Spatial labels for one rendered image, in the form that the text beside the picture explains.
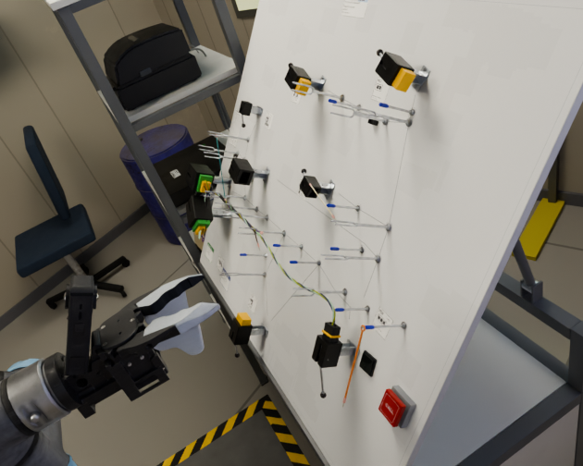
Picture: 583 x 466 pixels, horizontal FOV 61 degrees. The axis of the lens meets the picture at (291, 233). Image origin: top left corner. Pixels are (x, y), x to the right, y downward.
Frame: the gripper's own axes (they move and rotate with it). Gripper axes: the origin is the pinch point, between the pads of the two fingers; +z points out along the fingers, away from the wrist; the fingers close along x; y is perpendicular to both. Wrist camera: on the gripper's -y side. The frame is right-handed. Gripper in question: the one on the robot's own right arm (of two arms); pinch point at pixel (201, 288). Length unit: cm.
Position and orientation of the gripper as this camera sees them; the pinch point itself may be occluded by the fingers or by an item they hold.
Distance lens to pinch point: 64.2
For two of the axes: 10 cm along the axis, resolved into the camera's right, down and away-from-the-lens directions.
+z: 8.6, -4.7, 2.0
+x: 3.8, 3.3, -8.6
